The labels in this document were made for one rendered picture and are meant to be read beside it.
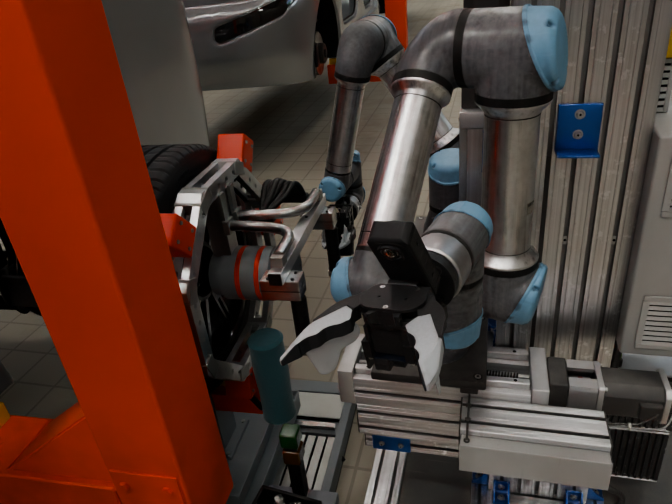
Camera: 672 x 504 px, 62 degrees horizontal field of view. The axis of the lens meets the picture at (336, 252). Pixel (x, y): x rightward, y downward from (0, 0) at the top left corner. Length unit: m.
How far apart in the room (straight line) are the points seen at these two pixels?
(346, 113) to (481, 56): 0.71
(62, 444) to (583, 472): 0.97
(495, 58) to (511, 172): 0.18
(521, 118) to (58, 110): 0.64
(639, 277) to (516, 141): 0.44
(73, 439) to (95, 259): 0.45
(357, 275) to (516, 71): 0.37
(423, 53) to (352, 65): 0.61
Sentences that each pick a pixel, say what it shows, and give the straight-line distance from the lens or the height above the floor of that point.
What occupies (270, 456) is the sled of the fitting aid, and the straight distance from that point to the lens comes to 1.93.
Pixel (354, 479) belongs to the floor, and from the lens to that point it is 2.02.
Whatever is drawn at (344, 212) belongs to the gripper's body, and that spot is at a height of 0.90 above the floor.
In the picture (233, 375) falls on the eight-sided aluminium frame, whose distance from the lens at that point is 1.46.
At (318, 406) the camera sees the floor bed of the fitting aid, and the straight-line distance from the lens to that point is 2.15.
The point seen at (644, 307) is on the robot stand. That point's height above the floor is 0.89.
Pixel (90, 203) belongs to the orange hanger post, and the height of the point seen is 1.29.
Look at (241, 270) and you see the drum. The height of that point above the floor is 0.89.
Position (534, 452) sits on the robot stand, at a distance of 1.14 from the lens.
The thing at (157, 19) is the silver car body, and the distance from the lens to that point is 2.12.
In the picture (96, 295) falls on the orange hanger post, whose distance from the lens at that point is 0.92.
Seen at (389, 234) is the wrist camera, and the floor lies 1.32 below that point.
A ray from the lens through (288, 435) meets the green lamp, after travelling 1.26.
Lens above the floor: 1.56
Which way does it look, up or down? 29 degrees down
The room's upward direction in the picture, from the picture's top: 6 degrees counter-clockwise
